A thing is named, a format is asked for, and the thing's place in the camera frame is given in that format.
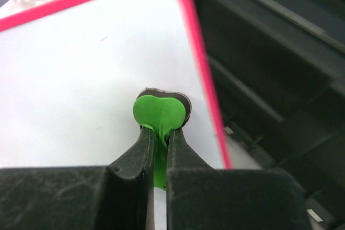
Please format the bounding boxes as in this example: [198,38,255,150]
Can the pink framed whiteboard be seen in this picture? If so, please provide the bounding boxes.
[0,0,233,230]

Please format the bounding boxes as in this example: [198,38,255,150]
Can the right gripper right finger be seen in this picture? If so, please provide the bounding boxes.
[167,129,312,230]

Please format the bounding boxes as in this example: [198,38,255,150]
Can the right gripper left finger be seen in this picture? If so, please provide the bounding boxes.
[1,128,155,229]

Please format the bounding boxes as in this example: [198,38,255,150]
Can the black plastic toolbox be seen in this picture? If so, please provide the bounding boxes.
[194,0,344,229]

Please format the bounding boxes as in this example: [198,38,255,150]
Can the green whiteboard eraser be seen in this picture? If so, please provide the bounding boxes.
[133,88,192,190]

